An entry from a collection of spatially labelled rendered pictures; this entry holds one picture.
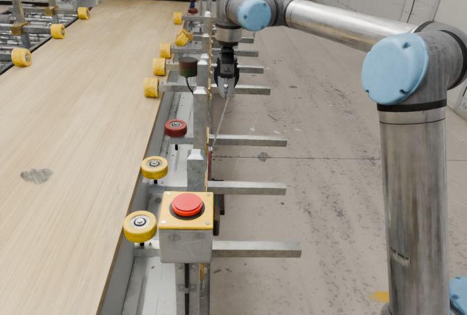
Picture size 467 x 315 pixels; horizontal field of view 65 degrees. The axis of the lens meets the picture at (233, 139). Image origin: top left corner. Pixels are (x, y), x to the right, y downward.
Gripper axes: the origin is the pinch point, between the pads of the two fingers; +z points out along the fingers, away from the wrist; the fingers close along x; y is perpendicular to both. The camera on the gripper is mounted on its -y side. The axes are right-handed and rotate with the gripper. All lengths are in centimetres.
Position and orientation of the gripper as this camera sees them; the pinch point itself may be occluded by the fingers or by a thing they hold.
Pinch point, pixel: (225, 96)
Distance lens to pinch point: 133.5
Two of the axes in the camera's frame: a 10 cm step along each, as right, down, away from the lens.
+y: -0.2, -5.1, 8.6
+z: -0.6, 8.6, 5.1
